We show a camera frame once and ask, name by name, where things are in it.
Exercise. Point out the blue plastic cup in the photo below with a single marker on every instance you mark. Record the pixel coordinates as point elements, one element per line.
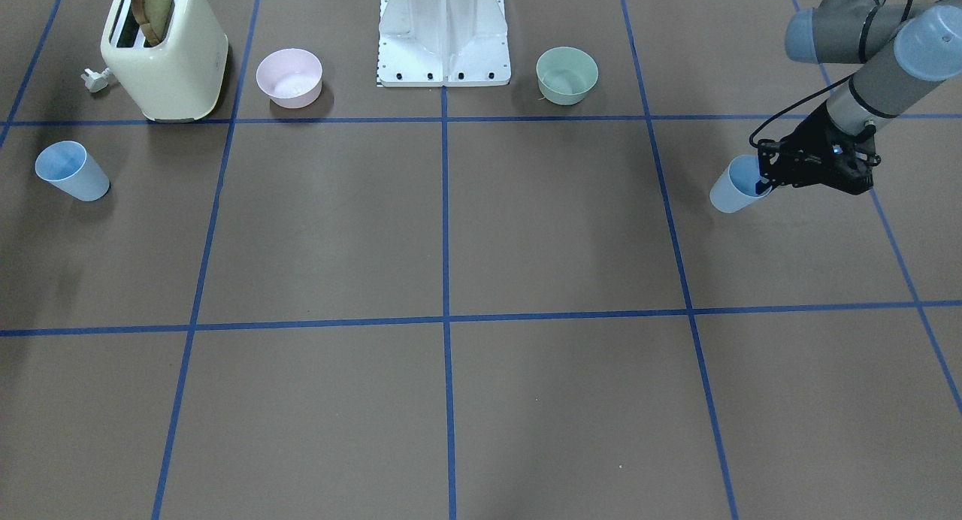
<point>68,166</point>

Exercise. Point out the green bowl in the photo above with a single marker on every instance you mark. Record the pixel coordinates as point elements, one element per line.
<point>566,75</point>

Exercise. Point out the pink bowl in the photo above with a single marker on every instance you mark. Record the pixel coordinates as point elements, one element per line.
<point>291,78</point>

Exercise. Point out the cream toaster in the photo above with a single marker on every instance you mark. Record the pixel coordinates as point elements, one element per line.
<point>180,79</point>

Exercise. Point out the toast slice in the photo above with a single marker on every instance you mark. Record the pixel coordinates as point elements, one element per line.
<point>153,18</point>

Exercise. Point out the white toaster plug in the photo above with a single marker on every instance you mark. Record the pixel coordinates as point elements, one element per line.
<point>96,81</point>

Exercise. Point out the white central pedestal column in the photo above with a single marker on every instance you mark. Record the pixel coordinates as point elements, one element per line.
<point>426,43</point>

